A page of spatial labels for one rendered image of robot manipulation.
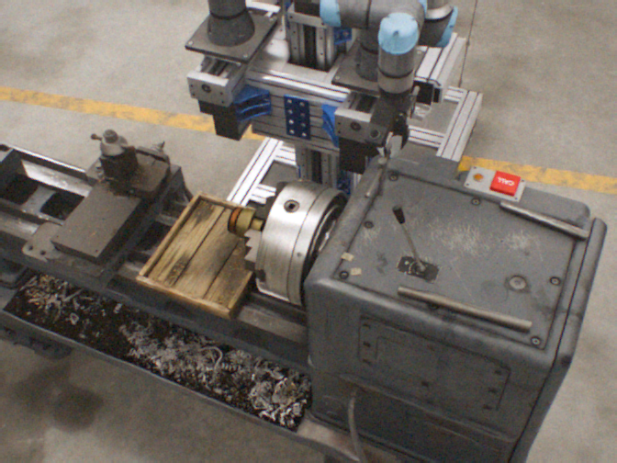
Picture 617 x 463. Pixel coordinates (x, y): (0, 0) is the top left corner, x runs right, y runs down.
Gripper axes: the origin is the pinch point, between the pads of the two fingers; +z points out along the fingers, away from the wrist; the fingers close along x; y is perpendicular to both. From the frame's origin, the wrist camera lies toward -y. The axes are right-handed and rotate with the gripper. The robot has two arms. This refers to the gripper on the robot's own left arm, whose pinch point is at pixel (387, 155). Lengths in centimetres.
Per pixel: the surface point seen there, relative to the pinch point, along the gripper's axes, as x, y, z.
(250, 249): 28.3, -20.8, 25.0
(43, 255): 92, -33, 45
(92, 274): 73, -34, 43
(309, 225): 12.8, -17.0, 12.4
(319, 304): 2.9, -33.6, 17.4
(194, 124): 140, 110, 135
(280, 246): 18.0, -23.0, 16.1
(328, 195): 12.6, -6.3, 12.7
